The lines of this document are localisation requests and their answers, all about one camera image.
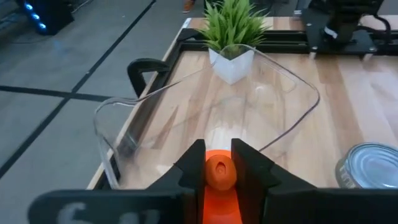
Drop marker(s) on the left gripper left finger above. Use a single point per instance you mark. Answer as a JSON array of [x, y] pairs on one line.
[[192, 174]]

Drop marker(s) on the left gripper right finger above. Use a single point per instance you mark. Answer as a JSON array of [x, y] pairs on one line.
[[248, 174]]

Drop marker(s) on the orange plastic squeeze bottle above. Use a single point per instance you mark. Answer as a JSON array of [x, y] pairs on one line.
[[220, 174]]

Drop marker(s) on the silver tin can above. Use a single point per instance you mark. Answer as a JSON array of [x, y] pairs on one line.
[[370, 168]]

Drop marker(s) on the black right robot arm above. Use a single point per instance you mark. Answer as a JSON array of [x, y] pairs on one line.
[[345, 18]]

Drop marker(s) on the clear plastic bin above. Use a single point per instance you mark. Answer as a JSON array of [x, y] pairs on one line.
[[217, 102]]

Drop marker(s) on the small green potted plant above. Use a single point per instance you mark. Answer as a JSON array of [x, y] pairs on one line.
[[231, 67]]

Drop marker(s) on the person's foot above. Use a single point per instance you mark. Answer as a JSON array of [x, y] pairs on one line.
[[188, 5]]

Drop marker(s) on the black computer with blue lights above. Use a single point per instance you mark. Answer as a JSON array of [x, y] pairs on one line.
[[49, 15]]

